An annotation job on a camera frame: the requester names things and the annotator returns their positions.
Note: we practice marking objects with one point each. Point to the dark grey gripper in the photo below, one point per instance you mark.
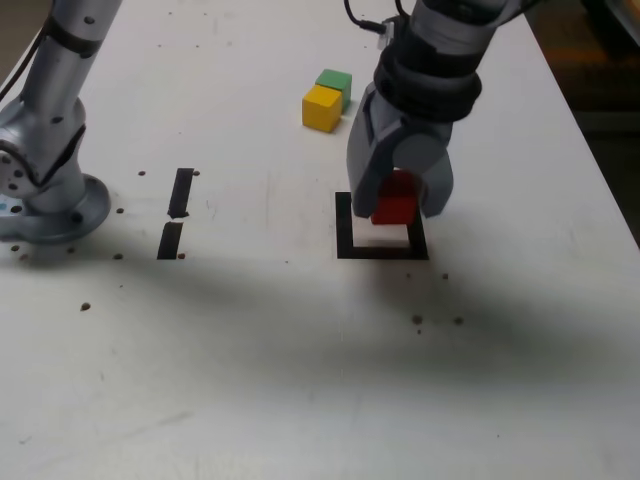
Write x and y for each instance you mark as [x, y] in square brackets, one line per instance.
[427, 127]

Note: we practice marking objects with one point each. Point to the red cube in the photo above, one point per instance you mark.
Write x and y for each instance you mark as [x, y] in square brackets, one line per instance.
[395, 210]

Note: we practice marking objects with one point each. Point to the yellow cube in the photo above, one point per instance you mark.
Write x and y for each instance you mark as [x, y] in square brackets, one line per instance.
[320, 110]

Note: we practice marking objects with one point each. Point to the black tape square outline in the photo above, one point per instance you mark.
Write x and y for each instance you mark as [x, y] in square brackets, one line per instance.
[345, 240]

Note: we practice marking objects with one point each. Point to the green cube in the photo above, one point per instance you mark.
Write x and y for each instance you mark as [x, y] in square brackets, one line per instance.
[334, 79]

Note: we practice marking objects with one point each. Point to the black tape strip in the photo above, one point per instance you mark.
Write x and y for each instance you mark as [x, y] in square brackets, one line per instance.
[180, 192]

